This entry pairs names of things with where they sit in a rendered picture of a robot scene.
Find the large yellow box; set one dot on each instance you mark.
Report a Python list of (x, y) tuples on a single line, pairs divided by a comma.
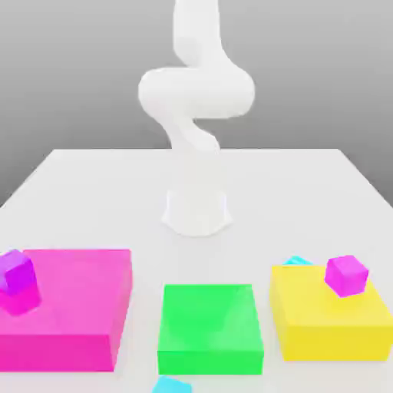
[(325, 325)]

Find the small magenta cube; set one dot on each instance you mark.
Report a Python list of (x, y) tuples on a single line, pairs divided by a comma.
[(347, 276)]

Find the large pink box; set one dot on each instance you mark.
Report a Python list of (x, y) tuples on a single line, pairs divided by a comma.
[(76, 294)]

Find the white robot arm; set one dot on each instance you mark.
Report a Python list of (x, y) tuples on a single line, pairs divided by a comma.
[(196, 92)]

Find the large green box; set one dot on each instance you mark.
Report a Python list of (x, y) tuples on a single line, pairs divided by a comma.
[(210, 319)]

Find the small purple cube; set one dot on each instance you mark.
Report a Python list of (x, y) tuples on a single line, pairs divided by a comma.
[(17, 273)]

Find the small cyan cube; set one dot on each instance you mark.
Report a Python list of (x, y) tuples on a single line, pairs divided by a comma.
[(170, 385), (296, 261)]

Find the small pink cube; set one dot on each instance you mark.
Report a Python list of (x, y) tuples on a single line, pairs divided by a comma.
[(18, 302)]

